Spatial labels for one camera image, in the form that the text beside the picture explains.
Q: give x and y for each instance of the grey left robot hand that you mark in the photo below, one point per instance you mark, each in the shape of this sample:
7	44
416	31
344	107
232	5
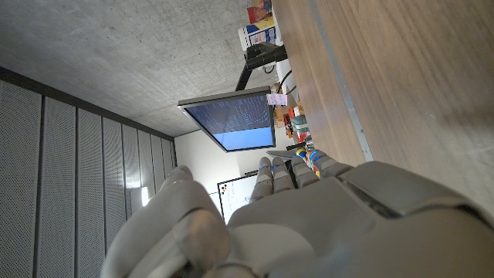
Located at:
328	231

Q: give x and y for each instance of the teal ribbed block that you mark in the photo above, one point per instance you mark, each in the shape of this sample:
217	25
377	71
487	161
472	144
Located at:
300	124

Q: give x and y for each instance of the computer monitor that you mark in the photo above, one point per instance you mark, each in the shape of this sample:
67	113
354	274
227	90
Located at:
235	121

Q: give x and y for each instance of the ceiling light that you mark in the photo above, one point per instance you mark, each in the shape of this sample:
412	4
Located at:
144	196

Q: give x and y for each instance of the white wipes canister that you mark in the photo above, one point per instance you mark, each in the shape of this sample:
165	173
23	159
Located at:
260	34

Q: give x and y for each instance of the red cup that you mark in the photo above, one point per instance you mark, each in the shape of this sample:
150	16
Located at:
258	13

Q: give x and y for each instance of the whiteboard with black frame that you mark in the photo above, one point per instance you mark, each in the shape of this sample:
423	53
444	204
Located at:
235	197

